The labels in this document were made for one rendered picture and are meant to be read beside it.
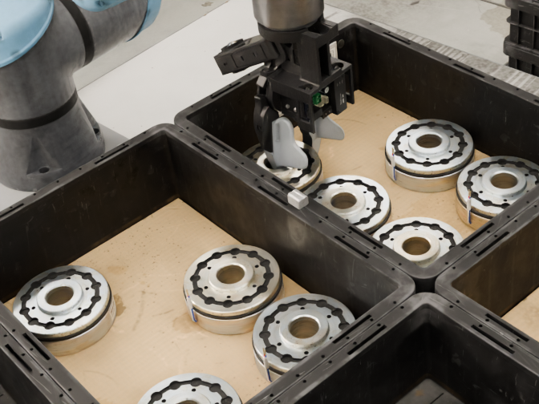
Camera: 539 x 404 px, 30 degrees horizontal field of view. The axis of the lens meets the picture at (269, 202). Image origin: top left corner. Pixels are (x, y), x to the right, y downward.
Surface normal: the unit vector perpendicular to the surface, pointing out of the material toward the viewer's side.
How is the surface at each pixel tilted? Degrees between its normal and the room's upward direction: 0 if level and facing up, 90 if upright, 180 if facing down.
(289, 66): 90
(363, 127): 0
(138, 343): 0
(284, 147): 82
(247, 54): 88
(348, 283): 90
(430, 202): 0
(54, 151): 72
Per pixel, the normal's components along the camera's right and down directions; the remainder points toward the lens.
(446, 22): -0.11, -0.77
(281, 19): -0.25, 0.64
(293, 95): -0.68, 0.53
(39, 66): 0.63, 0.44
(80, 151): 0.72, 0.07
